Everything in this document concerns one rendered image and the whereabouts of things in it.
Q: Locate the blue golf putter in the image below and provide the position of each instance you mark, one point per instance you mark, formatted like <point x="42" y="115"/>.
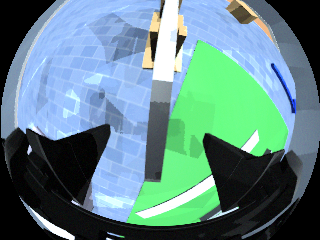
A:
<point x="293" y="102"/>

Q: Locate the green flat mat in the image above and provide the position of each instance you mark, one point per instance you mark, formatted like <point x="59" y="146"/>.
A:
<point x="218" y="97"/>

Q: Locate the tan cube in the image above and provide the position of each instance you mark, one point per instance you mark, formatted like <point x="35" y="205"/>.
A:
<point x="241" y="11"/>

